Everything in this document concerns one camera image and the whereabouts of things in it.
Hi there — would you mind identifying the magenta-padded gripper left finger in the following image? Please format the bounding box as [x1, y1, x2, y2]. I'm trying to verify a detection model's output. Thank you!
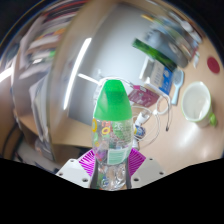
[55, 149, 98, 189]

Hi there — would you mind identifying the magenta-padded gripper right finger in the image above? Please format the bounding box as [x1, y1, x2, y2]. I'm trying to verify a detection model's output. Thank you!
[126, 147, 166, 188]

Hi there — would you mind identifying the clear bottle with green cap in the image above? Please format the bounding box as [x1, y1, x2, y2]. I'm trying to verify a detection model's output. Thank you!
[91, 79, 135, 192]

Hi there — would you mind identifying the white power adapter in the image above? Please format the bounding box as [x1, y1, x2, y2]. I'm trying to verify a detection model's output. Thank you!
[134, 111, 151, 127]

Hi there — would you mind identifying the white mug with green rim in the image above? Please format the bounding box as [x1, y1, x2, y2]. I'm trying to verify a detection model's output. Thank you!
[180, 81, 218, 128]

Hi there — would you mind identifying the light blue hairbrush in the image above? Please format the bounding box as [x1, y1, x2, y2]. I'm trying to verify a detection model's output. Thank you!
[170, 68, 185, 106]

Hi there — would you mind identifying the white LED light bar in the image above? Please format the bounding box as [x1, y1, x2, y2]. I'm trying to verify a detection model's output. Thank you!
[63, 37, 93, 111]

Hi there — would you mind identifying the tall green bottle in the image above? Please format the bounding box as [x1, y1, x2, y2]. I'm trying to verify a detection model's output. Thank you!
[132, 38, 171, 71]

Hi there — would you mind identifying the flat round red coaster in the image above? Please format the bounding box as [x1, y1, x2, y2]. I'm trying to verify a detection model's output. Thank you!
[206, 56, 221, 75]

